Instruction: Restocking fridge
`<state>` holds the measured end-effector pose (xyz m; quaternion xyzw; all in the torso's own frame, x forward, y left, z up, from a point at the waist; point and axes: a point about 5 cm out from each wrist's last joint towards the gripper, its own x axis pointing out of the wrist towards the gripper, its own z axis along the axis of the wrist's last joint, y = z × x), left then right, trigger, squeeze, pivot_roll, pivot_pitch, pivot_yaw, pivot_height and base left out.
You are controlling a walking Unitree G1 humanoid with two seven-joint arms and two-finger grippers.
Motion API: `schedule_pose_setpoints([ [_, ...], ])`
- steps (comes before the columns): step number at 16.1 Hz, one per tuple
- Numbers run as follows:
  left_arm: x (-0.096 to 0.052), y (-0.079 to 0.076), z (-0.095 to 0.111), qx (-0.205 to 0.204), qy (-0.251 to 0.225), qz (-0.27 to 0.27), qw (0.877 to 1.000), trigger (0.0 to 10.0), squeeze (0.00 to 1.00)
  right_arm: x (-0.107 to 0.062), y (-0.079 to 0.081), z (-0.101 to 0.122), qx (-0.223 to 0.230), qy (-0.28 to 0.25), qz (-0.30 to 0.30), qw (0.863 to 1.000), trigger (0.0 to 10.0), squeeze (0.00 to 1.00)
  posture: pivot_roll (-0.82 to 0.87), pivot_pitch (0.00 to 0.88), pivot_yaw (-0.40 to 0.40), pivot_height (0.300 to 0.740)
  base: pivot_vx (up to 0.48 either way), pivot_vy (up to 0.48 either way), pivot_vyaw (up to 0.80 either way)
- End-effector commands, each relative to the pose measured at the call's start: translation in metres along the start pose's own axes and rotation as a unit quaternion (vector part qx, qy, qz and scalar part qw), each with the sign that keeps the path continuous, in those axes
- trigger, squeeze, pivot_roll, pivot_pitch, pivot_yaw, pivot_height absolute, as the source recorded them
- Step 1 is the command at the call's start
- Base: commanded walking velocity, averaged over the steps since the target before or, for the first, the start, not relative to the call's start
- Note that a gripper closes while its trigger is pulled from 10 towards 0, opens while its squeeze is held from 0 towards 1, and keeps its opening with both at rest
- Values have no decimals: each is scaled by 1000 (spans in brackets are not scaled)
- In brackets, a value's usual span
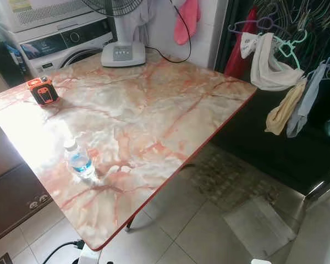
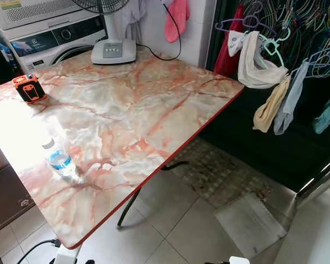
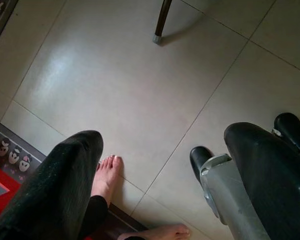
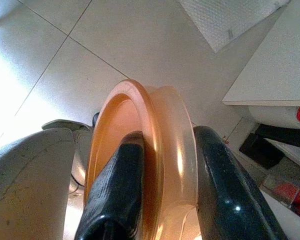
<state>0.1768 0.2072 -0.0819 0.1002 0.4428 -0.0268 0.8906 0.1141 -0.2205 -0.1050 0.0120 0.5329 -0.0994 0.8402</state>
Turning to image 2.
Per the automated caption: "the teal hanging cloth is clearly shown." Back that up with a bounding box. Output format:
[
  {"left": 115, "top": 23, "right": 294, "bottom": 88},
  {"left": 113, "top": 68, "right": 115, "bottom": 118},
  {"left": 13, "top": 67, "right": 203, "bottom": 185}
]
[{"left": 313, "top": 88, "right": 330, "bottom": 134}]

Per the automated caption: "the black fan cable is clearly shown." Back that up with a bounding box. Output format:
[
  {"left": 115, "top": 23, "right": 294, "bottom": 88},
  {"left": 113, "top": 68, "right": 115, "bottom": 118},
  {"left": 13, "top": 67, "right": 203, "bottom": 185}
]
[{"left": 136, "top": 0, "right": 182, "bottom": 61}]

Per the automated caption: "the marble pattern table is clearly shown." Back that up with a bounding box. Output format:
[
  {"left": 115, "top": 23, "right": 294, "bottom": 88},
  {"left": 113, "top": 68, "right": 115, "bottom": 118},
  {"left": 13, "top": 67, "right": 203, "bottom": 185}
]
[{"left": 0, "top": 48, "right": 244, "bottom": 249}]

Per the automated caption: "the red hanging cloth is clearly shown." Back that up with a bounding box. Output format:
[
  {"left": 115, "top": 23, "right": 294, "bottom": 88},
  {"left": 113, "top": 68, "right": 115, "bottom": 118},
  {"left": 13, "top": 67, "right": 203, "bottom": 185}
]
[{"left": 213, "top": 4, "right": 245, "bottom": 78}]

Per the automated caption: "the brown patterned floor mat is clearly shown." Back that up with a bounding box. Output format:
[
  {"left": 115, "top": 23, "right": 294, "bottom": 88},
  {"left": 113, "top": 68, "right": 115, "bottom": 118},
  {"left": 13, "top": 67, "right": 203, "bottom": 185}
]
[{"left": 179, "top": 137, "right": 273, "bottom": 201}]

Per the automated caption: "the mint plastic clothes hanger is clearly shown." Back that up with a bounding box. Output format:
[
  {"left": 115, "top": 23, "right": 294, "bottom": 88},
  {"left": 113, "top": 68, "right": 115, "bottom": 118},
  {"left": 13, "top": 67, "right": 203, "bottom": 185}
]
[{"left": 261, "top": 27, "right": 292, "bottom": 69}]

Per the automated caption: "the clear plastic water bottle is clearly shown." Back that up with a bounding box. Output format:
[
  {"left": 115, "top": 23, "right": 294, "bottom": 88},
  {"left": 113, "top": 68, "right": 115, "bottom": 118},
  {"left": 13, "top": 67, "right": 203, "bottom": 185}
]
[{"left": 42, "top": 139, "right": 80, "bottom": 179}]

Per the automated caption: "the white washing machine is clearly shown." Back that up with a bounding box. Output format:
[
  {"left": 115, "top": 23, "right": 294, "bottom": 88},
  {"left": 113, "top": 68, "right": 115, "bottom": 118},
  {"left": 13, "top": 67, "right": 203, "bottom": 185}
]
[{"left": 7, "top": 15, "right": 108, "bottom": 73}]

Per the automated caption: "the orange black handheld device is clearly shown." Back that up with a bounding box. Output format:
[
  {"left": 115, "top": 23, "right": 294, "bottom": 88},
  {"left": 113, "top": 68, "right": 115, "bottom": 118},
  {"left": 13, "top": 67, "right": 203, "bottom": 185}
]
[{"left": 13, "top": 74, "right": 46, "bottom": 103}]

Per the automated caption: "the grey hanging cloth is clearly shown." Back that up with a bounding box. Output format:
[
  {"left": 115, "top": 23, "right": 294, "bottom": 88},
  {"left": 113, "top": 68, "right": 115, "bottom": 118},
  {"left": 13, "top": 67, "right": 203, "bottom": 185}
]
[{"left": 274, "top": 60, "right": 310, "bottom": 135}]

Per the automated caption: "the black metal table leg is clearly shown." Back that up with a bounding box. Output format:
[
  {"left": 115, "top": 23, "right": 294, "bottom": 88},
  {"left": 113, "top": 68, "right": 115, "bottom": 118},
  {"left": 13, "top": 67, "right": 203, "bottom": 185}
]
[{"left": 117, "top": 161, "right": 189, "bottom": 229}]

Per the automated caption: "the purple plastic clothes hanger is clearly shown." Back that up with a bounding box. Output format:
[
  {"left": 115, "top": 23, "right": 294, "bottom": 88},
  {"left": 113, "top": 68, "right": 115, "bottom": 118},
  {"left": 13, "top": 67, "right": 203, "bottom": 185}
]
[{"left": 214, "top": 3, "right": 267, "bottom": 35}]

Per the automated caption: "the pink hanging cloth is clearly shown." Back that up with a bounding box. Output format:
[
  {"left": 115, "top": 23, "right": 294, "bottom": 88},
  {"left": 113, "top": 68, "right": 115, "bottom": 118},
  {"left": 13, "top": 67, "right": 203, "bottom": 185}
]
[{"left": 164, "top": 0, "right": 190, "bottom": 43}]

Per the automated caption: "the dark brown wooden cabinet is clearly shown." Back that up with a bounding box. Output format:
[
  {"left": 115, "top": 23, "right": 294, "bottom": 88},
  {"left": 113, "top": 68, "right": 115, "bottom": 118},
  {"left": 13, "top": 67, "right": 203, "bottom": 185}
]
[{"left": 0, "top": 135, "right": 36, "bottom": 237}]

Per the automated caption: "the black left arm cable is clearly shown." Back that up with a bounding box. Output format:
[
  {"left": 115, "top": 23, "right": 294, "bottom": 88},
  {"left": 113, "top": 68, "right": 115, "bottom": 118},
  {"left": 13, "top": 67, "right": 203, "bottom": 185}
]
[{"left": 16, "top": 239, "right": 61, "bottom": 264}]

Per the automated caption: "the white clothes dryer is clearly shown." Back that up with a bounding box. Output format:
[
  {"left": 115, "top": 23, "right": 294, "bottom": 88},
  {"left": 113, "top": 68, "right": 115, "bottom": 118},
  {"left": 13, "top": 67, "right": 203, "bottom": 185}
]
[{"left": 0, "top": 0, "right": 100, "bottom": 30}]

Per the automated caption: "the cream white hanging cloth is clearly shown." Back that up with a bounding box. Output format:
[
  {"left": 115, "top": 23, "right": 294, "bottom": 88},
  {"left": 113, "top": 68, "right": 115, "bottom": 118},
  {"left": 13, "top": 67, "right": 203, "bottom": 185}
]
[{"left": 238, "top": 31, "right": 289, "bottom": 90}]

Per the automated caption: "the beige hanging cloth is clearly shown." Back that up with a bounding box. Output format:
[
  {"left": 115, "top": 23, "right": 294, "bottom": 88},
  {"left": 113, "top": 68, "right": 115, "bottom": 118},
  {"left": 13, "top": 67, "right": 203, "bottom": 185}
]
[{"left": 252, "top": 77, "right": 291, "bottom": 133}]

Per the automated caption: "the white standing fan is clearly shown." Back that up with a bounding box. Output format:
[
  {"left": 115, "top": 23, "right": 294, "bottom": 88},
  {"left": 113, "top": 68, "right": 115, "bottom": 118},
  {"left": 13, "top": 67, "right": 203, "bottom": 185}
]
[{"left": 71, "top": 0, "right": 137, "bottom": 65}]

